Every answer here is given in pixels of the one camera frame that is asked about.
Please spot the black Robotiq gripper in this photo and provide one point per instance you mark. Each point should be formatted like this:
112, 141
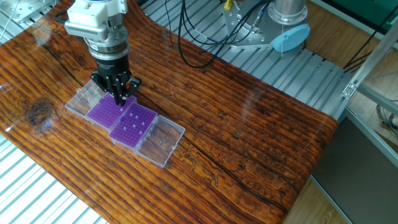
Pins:
112, 67

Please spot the purple pipette tip box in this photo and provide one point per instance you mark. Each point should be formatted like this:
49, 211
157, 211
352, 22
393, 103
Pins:
104, 115
124, 138

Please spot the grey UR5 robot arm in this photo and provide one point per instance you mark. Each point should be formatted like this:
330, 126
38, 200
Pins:
273, 25

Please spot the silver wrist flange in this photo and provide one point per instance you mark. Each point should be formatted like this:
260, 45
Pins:
109, 46

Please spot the wood grain table mat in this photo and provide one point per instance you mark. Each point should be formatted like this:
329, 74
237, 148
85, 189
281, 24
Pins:
217, 124

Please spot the perforated aluminium plate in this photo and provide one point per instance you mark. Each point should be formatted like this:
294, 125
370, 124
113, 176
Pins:
28, 7

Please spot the yellow connector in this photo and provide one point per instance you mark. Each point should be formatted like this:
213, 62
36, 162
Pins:
228, 4

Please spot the white zip tie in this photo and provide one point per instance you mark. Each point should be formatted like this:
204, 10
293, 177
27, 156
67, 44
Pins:
282, 40

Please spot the dark grey panel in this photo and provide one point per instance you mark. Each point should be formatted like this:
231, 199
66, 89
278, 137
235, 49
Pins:
357, 186

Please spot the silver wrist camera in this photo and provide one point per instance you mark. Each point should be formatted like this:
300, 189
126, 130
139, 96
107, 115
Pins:
87, 31

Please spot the white printed camera mount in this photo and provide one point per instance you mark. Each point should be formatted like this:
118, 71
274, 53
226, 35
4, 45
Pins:
93, 12

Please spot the silver corner bracket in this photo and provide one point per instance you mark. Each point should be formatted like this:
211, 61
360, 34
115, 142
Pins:
349, 90

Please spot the aluminium frame post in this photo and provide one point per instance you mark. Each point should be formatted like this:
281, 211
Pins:
373, 62

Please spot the aluminium frame rail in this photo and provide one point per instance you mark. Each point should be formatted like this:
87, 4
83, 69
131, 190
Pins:
373, 135

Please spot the aluminium frame beam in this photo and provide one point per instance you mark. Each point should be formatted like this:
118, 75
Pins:
379, 99

